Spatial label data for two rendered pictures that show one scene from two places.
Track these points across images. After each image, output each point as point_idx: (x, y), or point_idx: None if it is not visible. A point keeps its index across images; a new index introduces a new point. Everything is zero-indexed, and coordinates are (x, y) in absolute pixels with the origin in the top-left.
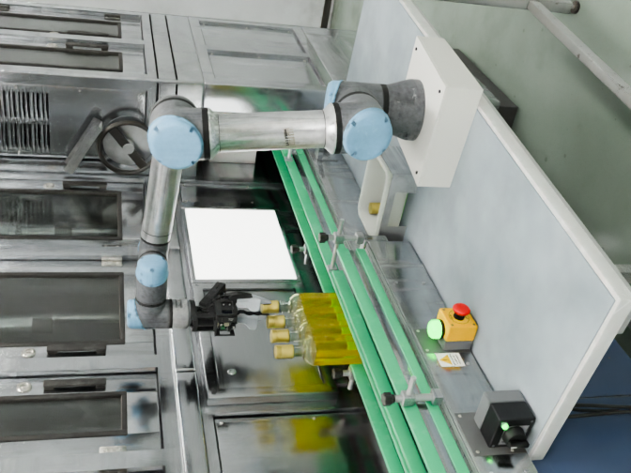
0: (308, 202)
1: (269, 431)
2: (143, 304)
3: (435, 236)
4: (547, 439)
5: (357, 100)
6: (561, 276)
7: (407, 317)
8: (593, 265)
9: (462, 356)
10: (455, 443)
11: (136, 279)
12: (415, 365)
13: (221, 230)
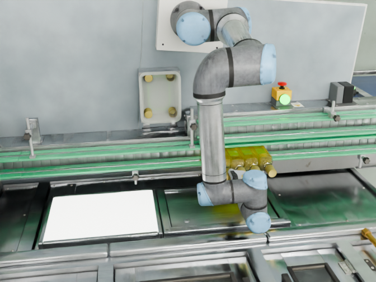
0: (103, 151)
1: (297, 208)
2: (266, 204)
3: None
4: None
5: (224, 10)
6: (332, 21)
7: (268, 110)
8: (347, 3)
9: (291, 102)
10: (350, 111)
11: (260, 192)
12: (301, 114)
13: (83, 221)
